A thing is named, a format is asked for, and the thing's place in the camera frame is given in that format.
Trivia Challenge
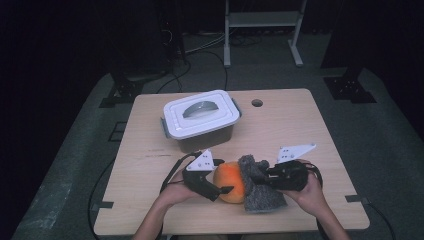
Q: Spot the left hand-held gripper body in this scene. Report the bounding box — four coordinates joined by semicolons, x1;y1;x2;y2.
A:
181;148;223;203

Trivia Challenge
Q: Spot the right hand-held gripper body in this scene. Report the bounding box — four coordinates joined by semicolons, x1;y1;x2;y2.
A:
266;143;318;192

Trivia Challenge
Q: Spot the orange plush toy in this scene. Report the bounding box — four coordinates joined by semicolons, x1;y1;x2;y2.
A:
212;161;248;205

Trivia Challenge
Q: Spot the grey knitted cloth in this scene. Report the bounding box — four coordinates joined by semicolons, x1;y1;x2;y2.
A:
237;154;288;214

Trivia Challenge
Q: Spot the grey plastic container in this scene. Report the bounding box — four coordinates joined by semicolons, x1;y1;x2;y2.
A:
160;98;243;154

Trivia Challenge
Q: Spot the white box lid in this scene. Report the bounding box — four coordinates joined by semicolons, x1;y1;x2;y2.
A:
162;89;242;140

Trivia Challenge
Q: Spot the person's left hand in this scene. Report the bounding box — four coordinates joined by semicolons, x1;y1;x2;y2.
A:
156;169;201;210

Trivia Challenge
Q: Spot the person's right hand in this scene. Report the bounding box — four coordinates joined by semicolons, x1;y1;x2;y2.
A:
283;159;327;218

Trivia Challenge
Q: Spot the black tape strip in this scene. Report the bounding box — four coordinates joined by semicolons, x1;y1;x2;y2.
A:
91;200;114;212
345;194;369;205

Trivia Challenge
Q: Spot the black floor tape square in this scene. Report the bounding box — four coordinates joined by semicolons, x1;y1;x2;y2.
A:
108;121;128;143

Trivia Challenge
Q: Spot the black stand base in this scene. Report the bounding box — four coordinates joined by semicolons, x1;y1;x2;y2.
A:
323;66;378;104
98;71;168;108

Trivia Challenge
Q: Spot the white metal stand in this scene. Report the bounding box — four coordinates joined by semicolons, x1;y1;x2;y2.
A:
223;0;308;68

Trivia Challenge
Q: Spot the left hand-held gripper cable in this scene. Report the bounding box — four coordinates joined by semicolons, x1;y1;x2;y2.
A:
159;151;203;194

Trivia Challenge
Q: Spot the hand-held gripper cable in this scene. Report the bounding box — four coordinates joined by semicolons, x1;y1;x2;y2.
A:
159;151;203;194
304;162;324;189

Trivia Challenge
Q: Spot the right hand-held gripper cable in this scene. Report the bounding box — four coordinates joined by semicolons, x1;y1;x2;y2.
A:
304;162;324;189

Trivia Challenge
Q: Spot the pale floor cable bundle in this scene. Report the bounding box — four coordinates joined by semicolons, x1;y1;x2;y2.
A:
184;31;228;55

